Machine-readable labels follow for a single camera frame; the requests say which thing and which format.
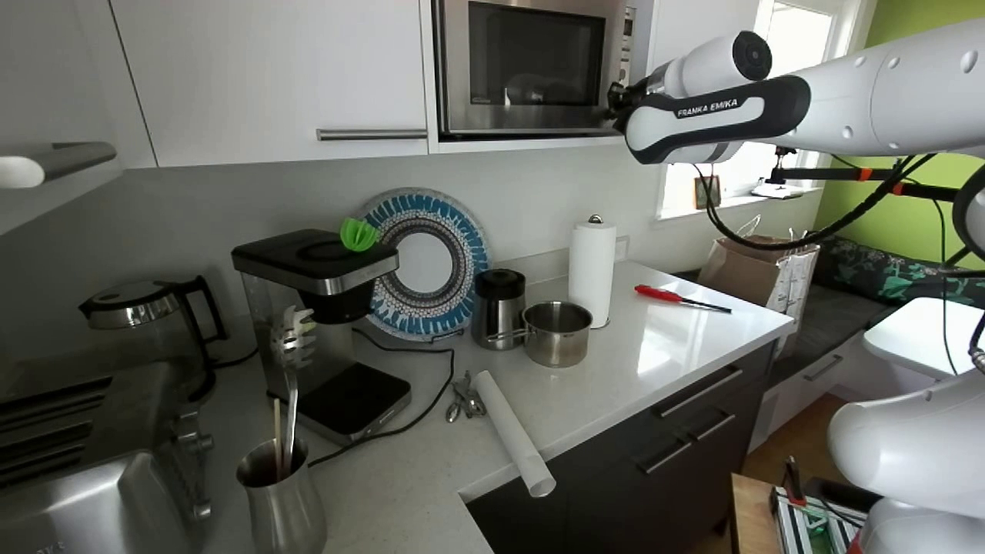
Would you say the white wall cabinet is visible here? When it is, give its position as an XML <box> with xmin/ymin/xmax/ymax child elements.
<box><xmin>105</xmin><ymin>0</ymin><xmax>434</xmax><ymax>174</ymax></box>

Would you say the dark drawer cabinet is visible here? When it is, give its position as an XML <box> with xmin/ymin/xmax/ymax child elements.
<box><xmin>465</xmin><ymin>343</ymin><xmax>779</xmax><ymax>554</ymax></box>

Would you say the wooden side table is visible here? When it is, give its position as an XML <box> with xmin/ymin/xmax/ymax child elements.
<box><xmin>725</xmin><ymin>470</ymin><xmax>876</xmax><ymax>554</ymax></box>

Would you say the steel sink faucet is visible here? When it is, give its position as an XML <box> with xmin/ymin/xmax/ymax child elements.
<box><xmin>164</xmin><ymin>397</ymin><xmax>219</xmax><ymax>525</ymax></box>

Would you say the wooden utensil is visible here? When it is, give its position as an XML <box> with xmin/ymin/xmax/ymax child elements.
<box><xmin>269</xmin><ymin>394</ymin><xmax>288</xmax><ymax>480</ymax></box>

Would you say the steel utensil jar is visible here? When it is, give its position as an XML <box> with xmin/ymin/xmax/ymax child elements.
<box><xmin>234</xmin><ymin>440</ymin><xmax>328</xmax><ymax>554</ymax></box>

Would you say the red handled knife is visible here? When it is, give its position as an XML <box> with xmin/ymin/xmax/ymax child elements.
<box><xmin>632</xmin><ymin>283</ymin><xmax>738</xmax><ymax>316</ymax></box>

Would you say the small green plastic object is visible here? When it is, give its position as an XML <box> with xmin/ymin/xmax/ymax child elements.
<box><xmin>334</xmin><ymin>215</ymin><xmax>385</xmax><ymax>255</ymax></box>

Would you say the steel slotted spatula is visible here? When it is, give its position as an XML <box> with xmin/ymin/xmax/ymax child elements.
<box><xmin>269</xmin><ymin>305</ymin><xmax>322</xmax><ymax>477</ymax></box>

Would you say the white low cabinet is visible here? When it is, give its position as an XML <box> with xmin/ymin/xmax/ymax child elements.
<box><xmin>749</xmin><ymin>332</ymin><xmax>912</xmax><ymax>456</ymax></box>

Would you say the black steel coffee machine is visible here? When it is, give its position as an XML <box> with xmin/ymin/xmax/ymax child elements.
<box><xmin>229</xmin><ymin>228</ymin><xmax>416</xmax><ymax>447</ymax></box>

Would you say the metal wall outlet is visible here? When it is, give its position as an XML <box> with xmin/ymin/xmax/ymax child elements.
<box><xmin>692</xmin><ymin>174</ymin><xmax>723</xmax><ymax>213</ymax></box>

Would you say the small steel pot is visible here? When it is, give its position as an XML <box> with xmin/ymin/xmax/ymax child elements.
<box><xmin>521</xmin><ymin>299</ymin><xmax>596</xmax><ymax>371</ymax></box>

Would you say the black appliance power cable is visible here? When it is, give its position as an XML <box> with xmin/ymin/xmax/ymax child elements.
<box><xmin>305</xmin><ymin>323</ymin><xmax>463</xmax><ymax>470</ymax></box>

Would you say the blue patterned white plate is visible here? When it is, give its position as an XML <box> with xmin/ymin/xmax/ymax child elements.
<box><xmin>357</xmin><ymin>185</ymin><xmax>496</xmax><ymax>344</ymax></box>

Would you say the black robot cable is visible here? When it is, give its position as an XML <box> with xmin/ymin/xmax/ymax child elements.
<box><xmin>692</xmin><ymin>151</ymin><xmax>942</xmax><ymax>252</ymax></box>

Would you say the silver toaster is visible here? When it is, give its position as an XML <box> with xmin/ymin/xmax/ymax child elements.
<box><xmin>0</xmin><ymin>450</ymin><xmax>212</xmax><ymax>554</ymax></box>

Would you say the grey wall shelf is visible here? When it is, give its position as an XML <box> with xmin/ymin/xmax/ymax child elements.
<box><xmin>0</xmin><ymin>138</ymin><xmax>121</xmax><ymax>193</ymax></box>

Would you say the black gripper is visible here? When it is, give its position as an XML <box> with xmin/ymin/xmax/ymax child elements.
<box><xmin>607</xmin><ymin>78</ymin><xmax>640</xmax><ymax>135</ymax></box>

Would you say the white paper towel roll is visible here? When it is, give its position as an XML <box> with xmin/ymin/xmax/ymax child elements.
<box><xmin>565</xmin><ymin>222</ymin><xmax>623</xmax><ymax>332</ymax></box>

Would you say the brown cardboard box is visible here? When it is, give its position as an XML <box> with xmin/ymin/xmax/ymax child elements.
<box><xmin>695</xmin><ymin>235</ymin><xmax>822</xmax><ymax>332</ymax></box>

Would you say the steel carafe with black lid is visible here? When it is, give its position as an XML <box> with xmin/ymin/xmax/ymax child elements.
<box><xmin>470</xmin><ymin>269</ymin><xmax>529</xmax><ymax>353</ymax></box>

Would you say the white rolled paper tube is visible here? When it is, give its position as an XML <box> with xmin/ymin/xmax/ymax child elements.
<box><xmin>468</xmin><ymin>367</ymin><xmax>561</xmax><ymax>501</ymax></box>

